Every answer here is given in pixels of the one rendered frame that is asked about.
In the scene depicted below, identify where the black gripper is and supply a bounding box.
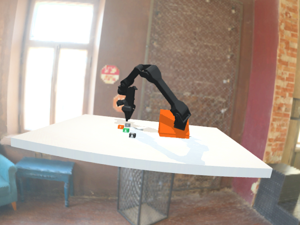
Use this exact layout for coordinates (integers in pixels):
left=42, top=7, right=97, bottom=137
left=121, top=96, right=135, bottom=121

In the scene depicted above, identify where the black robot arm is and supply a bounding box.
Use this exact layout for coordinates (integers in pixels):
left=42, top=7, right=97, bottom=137
left=118, top=64, right=191, bottom=131

